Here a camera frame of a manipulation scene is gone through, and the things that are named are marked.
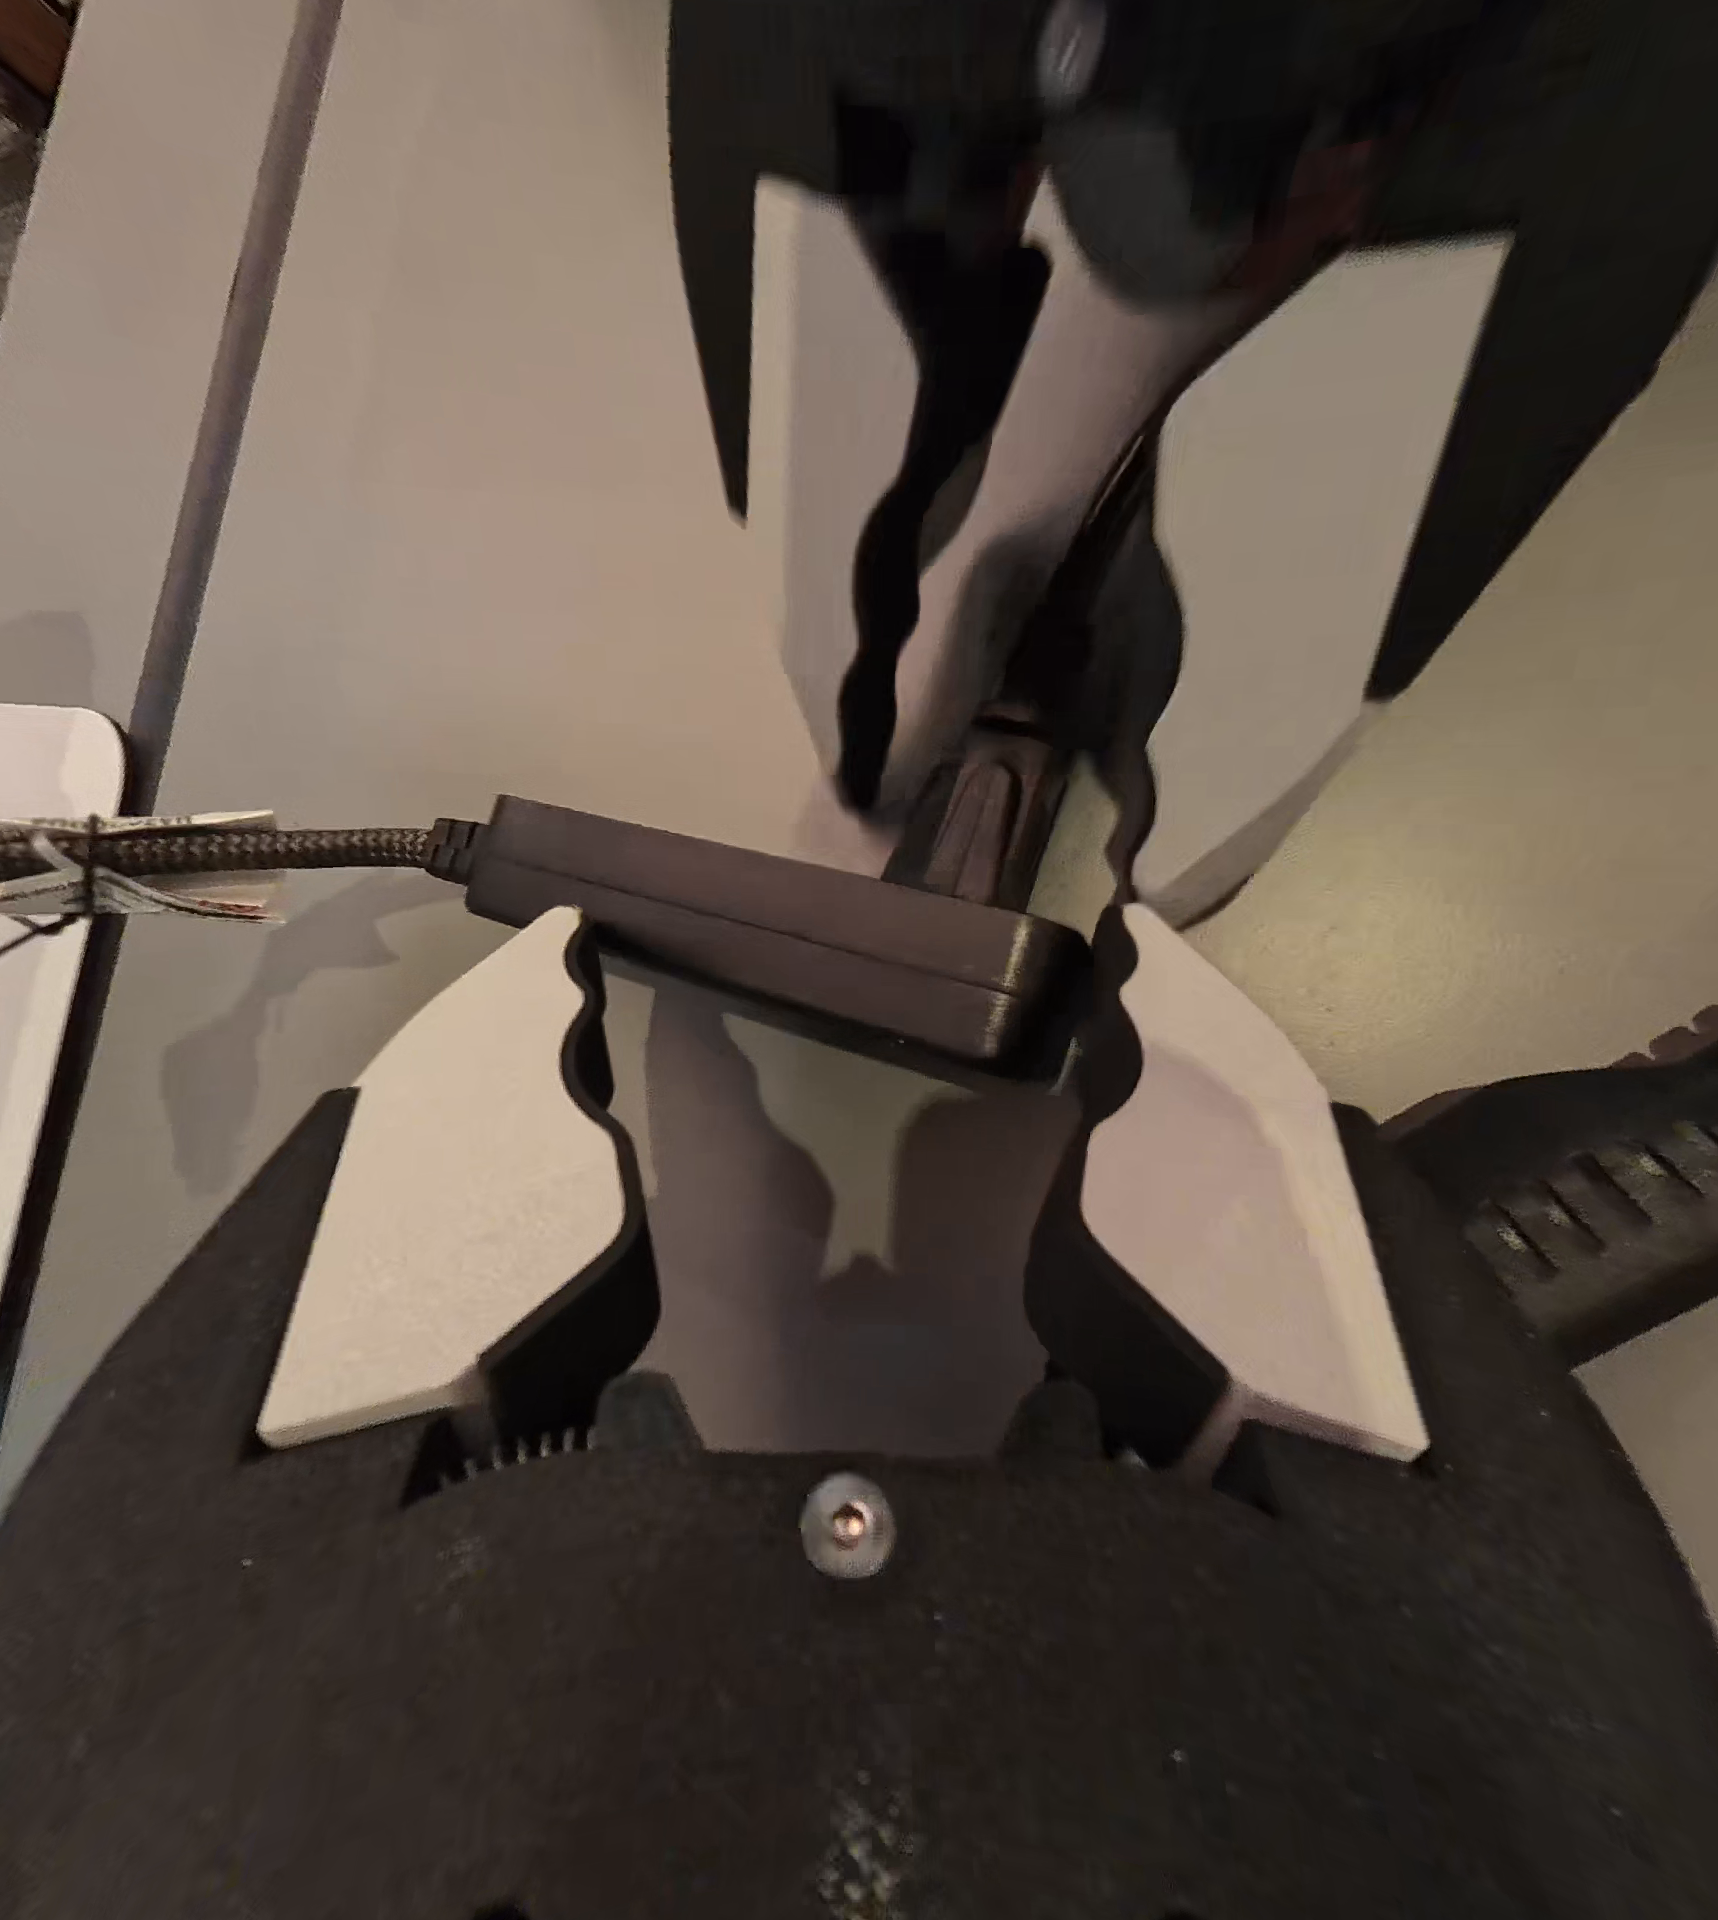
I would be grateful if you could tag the black ribbed power plug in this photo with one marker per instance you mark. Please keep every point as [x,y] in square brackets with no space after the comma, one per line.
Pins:
[1624,1200]

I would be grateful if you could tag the black power strip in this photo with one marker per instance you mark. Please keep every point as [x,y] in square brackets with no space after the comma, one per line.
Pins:
[799,931]

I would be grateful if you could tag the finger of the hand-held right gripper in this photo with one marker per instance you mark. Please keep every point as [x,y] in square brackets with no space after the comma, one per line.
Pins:
[815,451]
[1295,571]

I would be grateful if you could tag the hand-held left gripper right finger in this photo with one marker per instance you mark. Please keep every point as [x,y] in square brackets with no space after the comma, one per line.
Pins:
[1248,1200]

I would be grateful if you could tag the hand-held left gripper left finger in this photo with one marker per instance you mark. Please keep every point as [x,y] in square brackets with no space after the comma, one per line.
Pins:
[455,1200]

